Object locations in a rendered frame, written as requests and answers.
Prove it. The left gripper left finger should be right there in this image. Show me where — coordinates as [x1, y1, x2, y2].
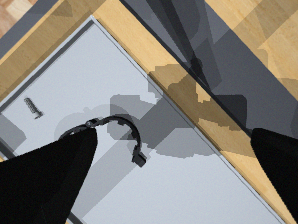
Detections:
[0, 128, 98, 224]

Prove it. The grey metal screw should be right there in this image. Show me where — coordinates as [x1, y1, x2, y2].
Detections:
[24, 98, 41, 119]

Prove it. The light grey flat tray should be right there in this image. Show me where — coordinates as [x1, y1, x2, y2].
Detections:
[0, 15, 286, 224]

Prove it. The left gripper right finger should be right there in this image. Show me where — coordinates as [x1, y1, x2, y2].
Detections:
[250, 128, 298, 224]

